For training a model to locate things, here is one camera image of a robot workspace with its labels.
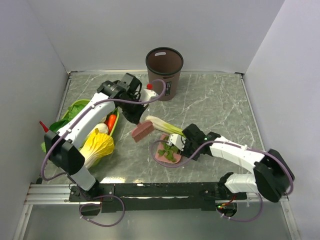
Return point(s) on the long green paper scrap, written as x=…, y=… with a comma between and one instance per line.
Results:
x=168, y=152

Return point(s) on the red chili pepper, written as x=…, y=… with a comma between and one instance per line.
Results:
x=45, y=128

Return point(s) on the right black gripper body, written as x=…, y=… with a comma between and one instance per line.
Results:
x=189, y=148

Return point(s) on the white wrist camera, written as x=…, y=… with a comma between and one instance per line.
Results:
x=147, y=95
x=176, y=140

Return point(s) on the green leafy lettuce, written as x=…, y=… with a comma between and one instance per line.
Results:
x=71, y=112

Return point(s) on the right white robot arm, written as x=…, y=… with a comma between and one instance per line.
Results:
x=267, y=172

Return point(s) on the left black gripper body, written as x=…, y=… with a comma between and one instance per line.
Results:
x=132, y=110

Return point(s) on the orange carrot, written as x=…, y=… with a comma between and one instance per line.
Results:
x=111, y=122

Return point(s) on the brown trash bin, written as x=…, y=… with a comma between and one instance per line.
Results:
x=164, y=65

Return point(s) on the pink dustpan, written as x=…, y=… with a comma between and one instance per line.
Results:
x=163, y=159

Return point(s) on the pink hand brush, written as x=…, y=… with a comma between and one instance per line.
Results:
x=142, y=130

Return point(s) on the aluminium frame rail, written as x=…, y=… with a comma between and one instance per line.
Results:
x=59, y=194

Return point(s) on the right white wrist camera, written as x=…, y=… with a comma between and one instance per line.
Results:
x=176, y=140

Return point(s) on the celery stalk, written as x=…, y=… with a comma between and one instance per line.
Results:
x=163, y=126

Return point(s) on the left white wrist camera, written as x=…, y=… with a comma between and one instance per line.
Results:
x=147, y=95

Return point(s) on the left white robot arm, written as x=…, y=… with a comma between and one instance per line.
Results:
x=64, y=146

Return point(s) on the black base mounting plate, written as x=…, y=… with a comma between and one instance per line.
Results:
x=116, y=197

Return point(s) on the green vegetable basket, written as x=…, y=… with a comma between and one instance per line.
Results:
x=104, y=120

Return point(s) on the white green bok choy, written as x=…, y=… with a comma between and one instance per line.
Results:
x=102, y=127

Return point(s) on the yellow napa cabbage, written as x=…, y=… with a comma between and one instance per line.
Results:
x=97, y=148

